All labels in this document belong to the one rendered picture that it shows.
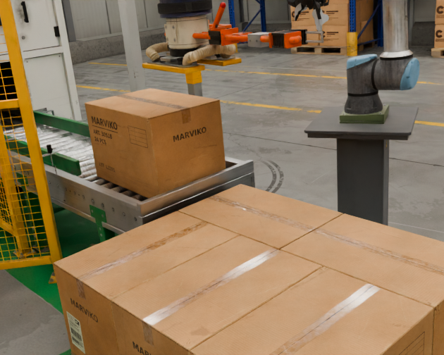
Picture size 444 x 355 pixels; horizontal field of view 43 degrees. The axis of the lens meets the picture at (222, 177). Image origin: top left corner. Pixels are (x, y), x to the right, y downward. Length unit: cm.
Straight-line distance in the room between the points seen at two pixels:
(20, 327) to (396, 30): 225
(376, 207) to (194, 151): 100
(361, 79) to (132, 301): 160
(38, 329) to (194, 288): 118
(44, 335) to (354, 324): 161
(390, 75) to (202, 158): 96
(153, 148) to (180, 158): 16
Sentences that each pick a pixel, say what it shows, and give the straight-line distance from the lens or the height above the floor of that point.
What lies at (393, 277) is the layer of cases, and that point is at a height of 54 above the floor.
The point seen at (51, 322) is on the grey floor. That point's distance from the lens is 291.
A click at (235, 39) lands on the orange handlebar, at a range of 214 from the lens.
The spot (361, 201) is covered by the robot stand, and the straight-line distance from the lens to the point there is 300.
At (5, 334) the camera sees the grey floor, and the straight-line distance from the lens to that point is 293.
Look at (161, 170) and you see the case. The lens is 253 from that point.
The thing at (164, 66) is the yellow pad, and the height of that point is 116.
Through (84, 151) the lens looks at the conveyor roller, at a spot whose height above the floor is 55.
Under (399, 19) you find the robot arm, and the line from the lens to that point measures 278.
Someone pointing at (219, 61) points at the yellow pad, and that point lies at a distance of 237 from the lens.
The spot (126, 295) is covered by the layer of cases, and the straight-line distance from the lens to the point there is 190.
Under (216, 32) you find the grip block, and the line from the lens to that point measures 220.
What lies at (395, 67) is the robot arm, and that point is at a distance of 278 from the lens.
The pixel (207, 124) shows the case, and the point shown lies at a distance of 264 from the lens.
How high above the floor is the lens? 150
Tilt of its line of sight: 20 degrees down
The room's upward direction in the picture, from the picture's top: 5 degrees counter-clockwise
